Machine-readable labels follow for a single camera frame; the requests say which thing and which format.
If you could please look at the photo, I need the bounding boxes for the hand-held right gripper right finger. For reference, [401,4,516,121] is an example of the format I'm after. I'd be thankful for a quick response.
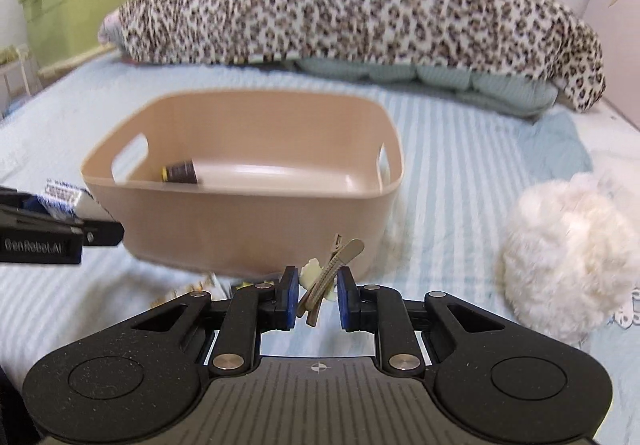
[338,266,506,371]

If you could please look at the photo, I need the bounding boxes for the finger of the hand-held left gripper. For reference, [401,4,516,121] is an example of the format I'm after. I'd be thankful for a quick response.
[0,185,125,248]

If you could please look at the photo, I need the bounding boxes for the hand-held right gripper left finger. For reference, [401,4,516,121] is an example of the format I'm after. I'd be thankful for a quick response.
[131,266,300,372]

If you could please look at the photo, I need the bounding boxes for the beige hair clip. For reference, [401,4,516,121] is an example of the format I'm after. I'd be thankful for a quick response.
[296,234,366,327]

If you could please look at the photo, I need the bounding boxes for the white blue labelled packet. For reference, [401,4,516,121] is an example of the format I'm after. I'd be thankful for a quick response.
[41,179,110,222]

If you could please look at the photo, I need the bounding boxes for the dark brown small bottle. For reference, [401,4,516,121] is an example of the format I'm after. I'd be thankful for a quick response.
[161,163,199,184]

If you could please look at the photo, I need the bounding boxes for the beige plastic basket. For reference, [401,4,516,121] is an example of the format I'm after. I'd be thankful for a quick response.
[81,91,405,278]

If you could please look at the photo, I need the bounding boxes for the white small rack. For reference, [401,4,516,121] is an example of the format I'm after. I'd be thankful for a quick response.
[0,45,41,118]

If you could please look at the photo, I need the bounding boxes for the green plastic storage box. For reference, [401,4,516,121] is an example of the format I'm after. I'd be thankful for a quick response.
[19,0,160,78]

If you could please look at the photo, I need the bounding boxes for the white fluffy plush ball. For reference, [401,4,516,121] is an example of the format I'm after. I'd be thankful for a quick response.
[500,172,640,332]

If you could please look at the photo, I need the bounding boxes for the light green quilt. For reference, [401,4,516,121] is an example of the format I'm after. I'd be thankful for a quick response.
[280,56,558,118]

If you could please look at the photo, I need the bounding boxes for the leopard print blanket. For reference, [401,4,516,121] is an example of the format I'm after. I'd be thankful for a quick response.
[98,0,607,114]

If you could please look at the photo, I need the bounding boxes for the white board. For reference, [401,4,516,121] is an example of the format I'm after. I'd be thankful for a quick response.
[583,0,640,130]

